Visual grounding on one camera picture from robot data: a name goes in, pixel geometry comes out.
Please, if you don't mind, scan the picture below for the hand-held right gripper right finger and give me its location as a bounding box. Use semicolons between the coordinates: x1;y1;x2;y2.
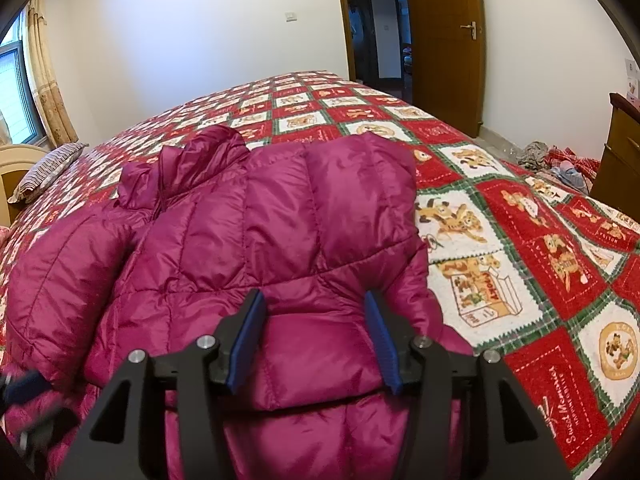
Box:
363;290;572;480

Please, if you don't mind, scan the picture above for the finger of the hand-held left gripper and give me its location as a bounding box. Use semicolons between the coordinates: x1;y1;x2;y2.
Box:
0;370;56;411

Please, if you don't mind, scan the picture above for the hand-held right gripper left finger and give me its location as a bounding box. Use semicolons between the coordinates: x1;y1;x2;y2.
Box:
50;289;267;480

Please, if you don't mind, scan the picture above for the magenta down jacket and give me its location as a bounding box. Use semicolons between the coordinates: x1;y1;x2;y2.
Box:
0;125;476;480

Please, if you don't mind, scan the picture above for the red printed checked blanket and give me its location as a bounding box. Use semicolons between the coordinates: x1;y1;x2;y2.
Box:
0;71;640;480

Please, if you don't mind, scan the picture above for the striped pillow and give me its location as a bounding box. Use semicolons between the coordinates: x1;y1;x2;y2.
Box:
7;142;90;205

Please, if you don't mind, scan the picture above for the beige wooden headboard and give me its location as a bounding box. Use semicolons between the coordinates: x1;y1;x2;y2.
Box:
0;144;51;226

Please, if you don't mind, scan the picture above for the grey crumpled cloth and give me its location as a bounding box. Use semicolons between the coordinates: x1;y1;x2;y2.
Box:
517;141;552;169

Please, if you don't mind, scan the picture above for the brown wooden door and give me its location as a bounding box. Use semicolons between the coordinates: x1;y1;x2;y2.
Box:
401;0;487;138

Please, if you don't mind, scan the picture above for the window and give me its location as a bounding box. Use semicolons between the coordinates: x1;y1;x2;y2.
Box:
0;10;43;147

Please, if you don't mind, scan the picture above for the brown wooden cabinet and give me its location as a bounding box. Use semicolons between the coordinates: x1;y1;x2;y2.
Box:
590;92;640;196

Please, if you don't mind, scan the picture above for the beige patterned curtain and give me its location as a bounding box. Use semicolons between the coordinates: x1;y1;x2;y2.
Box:
22;0;78;150

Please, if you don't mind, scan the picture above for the white box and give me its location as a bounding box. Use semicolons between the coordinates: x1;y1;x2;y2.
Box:
622;59;640;101

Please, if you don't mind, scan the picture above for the brown wooden door frame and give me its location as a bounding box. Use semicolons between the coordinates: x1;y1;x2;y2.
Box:
334;0;416;103

